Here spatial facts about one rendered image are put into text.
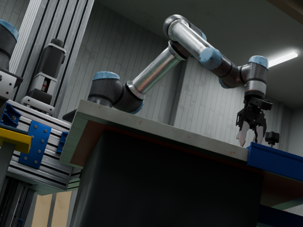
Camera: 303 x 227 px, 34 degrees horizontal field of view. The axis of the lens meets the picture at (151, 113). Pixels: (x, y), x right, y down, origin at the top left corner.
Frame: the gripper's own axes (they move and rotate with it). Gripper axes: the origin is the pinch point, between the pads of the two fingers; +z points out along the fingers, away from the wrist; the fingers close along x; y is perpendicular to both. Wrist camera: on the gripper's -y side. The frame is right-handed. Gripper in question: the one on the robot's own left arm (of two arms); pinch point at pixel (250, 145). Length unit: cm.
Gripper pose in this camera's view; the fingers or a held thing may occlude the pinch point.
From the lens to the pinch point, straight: 176.2
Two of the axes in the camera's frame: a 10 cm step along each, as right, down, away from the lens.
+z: -2.0, 9.0, -3.8
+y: -2.7, 3.3, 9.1
